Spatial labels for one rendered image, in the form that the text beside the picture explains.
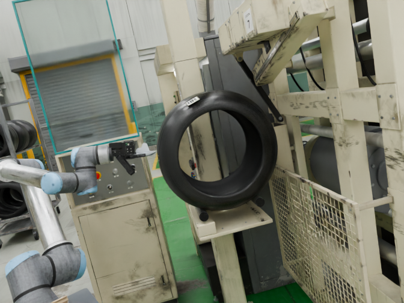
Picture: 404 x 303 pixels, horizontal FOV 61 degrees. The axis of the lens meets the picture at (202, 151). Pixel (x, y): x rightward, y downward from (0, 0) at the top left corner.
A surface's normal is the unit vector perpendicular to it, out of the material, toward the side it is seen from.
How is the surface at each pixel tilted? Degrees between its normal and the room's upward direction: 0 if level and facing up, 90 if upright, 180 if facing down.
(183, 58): 90
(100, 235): 90
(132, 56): 90
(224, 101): 80
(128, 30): 90
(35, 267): 54
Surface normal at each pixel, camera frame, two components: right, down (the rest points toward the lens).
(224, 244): 0.15, 0.14
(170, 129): -0.55, -0.22
